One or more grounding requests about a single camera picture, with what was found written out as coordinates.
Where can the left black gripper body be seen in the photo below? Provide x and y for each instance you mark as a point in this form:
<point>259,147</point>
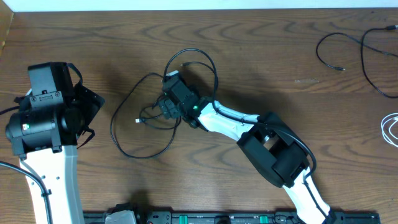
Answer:
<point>92,101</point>

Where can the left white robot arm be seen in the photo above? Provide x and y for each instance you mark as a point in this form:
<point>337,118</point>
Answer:
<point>44,130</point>

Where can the cardboard box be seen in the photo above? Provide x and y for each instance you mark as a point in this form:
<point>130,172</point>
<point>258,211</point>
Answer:
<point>6,17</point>

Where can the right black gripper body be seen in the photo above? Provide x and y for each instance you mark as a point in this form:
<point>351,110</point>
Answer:
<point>166,106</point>

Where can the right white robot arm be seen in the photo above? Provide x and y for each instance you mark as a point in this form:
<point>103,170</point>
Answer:
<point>274,150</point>

